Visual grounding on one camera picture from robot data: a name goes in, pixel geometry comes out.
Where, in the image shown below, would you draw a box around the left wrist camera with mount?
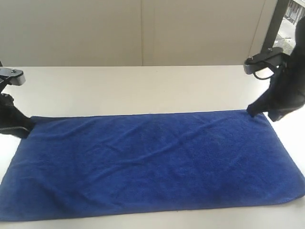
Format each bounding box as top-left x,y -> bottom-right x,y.
0,67 -> 26,92

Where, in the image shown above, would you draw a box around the dark window frame post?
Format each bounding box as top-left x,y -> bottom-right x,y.
261,0 -> 289,51

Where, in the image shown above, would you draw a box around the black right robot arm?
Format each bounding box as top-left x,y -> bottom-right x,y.
244,18 -> 305,122

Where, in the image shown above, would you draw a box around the blue microfibre cloth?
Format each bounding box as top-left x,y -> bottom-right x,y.
0,110 -> 305,221

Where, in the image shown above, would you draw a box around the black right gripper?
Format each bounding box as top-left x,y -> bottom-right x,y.
246,54 -> 305,122

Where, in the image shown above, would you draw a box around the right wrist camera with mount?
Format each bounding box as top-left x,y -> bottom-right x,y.
243,47 -> 286,80

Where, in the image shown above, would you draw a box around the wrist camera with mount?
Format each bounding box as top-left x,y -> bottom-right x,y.
0,67 -> 26,92
243,47 -> 286,80

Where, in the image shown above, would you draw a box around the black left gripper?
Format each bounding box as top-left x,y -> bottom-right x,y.
0,94 -> 35,139

